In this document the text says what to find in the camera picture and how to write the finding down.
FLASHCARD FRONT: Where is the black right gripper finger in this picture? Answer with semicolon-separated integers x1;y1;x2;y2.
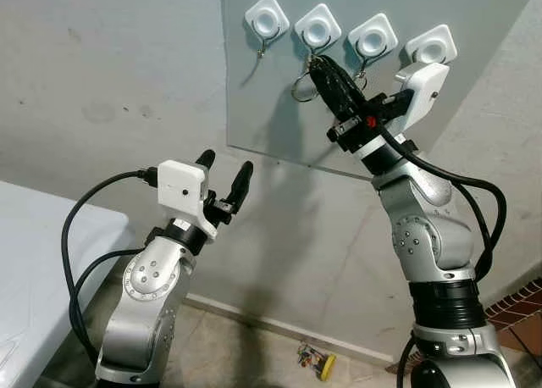
320;55;367;115
309;56;357;122

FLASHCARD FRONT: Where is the colourful toy with yellow wheel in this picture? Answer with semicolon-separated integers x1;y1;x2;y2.
296;343;337;381

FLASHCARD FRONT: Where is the white table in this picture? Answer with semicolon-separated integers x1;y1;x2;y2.
0;180;136;388

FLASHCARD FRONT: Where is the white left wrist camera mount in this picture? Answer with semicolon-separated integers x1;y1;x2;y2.
157;159;219;241

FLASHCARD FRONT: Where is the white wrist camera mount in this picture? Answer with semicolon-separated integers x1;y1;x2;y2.
354;62;451;158
157;159;219;241

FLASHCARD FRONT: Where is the white square wall hook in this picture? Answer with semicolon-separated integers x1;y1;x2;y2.
405;25;458;67
294;3;343;55
347;14;399;80
245;0;290;60

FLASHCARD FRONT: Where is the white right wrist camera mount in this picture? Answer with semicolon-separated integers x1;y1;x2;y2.
354;62;451;158

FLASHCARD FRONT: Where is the grey wall board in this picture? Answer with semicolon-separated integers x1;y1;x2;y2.
220;0;541;181

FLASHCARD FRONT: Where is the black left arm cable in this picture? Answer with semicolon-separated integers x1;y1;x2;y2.
61;169;162;368

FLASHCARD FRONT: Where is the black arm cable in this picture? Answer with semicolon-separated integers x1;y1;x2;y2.
61;169;162;368
377;125;509;283

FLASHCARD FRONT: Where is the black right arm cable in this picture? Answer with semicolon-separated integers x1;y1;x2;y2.
377;125;509;283

